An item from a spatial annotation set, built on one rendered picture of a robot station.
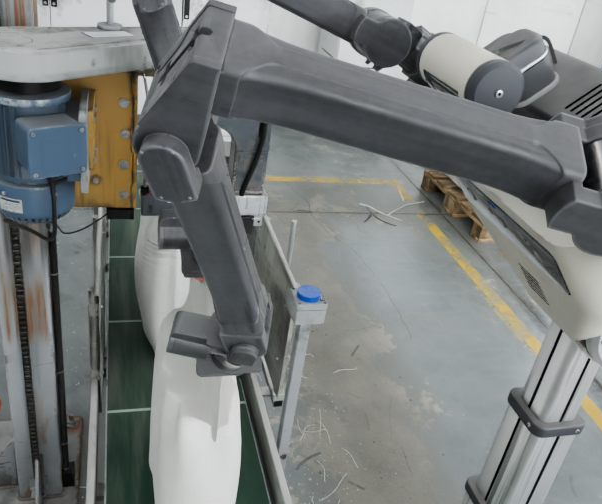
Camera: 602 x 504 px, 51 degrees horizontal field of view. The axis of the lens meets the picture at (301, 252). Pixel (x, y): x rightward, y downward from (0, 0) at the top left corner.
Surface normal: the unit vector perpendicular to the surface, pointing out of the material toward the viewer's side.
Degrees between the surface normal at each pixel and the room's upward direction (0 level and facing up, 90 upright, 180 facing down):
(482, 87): 90
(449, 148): 114
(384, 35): 90
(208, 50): 29
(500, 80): 90
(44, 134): 90
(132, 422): 0
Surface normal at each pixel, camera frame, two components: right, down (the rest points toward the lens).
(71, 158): 0.62, 0.46
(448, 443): 0.14, -0.86
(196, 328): 0.22, -0.53
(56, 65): 0.79, 0.40
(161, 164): -0.11, 0.82
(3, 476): 0.25, 0.51
